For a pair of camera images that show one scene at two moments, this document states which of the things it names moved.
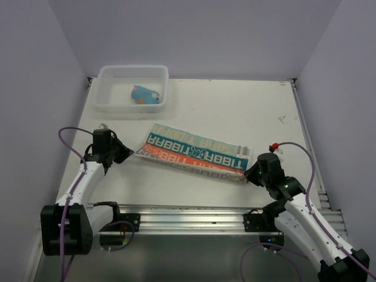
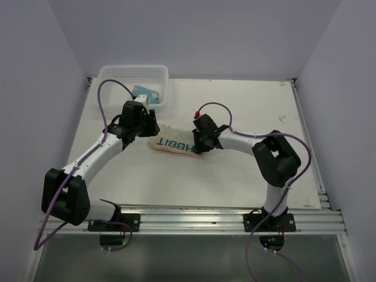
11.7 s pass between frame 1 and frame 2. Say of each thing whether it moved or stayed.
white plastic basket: stayed
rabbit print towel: moved
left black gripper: moved
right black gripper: moved
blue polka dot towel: stayed
